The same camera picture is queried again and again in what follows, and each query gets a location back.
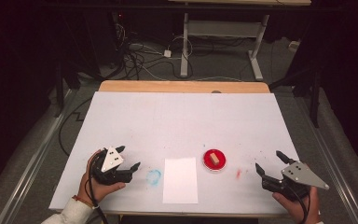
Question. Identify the white paper sheet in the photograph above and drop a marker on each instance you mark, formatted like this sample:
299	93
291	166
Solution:
180	183

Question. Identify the person's left hand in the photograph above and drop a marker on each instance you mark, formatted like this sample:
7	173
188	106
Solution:
98	191

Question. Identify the person's right hand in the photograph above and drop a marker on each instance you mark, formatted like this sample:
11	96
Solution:
298	211

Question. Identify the grey table grommet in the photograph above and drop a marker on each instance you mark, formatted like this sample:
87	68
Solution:
216	91

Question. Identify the red round dish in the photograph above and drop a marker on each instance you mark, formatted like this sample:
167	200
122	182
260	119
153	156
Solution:
207	163

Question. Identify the white box on floor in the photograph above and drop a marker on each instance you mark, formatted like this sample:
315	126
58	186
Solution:
294	46

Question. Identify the white metal desk frame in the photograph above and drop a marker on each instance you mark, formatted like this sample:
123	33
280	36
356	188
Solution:
185	46

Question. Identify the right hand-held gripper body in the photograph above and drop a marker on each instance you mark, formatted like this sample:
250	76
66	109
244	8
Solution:
301	175

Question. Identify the white board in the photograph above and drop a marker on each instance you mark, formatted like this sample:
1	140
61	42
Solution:
174	124

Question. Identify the aluminium floor rail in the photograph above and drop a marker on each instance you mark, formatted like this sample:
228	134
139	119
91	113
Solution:
34	158
332	161

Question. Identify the wooden table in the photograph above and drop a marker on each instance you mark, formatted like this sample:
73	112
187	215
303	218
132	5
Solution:
167	86

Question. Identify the small wooden block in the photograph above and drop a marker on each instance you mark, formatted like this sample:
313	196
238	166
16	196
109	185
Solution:
214	159

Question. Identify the white power adapter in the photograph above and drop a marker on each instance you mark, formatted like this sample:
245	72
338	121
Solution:
167	53

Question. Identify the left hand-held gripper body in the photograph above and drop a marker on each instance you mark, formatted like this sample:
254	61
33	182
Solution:
112	160

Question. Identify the dark metal stand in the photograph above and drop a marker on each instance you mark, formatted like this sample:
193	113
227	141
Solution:
314	99
59	93

